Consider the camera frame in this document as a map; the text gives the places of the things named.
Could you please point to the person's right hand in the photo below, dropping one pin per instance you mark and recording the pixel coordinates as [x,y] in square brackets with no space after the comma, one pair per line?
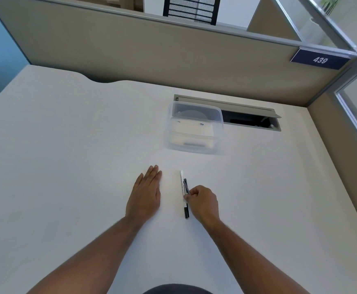
[205,205]

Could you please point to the person's left hand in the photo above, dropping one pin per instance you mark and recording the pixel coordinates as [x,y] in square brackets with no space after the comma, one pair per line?
[143,199]

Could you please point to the person's left little finger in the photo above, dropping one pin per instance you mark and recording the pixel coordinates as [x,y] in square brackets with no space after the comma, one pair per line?
[140,180]

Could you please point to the person's right fingers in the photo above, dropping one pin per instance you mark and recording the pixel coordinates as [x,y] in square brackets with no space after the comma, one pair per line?
[193,193]

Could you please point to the white pen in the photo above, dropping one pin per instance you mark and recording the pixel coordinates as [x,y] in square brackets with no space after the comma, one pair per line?
[182,182]

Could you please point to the black pen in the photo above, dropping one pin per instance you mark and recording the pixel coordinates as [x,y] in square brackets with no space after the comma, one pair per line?
[186,211]

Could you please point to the person's left forearm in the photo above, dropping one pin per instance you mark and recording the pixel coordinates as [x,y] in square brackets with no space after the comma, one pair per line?
[95,254]

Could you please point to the person's right forearm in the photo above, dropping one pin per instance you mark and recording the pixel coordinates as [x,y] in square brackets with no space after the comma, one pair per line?
[252,257]

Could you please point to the white plastic box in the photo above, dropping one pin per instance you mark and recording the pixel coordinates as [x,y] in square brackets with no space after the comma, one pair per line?
[191,134]

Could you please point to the clear plastic container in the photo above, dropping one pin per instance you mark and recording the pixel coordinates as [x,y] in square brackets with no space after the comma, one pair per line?
[193,131]

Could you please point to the person's dark clothing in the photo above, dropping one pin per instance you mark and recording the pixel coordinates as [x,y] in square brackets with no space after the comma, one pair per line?
[178,289]

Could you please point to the beige desk partition panel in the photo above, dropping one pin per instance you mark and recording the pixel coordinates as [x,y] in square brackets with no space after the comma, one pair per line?
[166,52]

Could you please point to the black mesh office chair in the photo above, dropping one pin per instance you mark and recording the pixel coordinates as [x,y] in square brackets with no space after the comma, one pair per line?
[190,9]

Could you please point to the blue number plate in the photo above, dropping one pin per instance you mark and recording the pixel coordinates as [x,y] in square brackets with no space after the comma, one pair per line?
[319,59]

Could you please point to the beige side partition panel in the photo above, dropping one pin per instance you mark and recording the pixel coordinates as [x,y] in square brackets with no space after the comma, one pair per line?
[273,22]

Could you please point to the green plant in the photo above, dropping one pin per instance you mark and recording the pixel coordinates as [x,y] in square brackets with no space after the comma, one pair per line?
[330,4]

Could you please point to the glass partition with metal frame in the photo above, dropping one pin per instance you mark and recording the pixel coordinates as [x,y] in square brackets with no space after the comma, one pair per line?
[350,58]

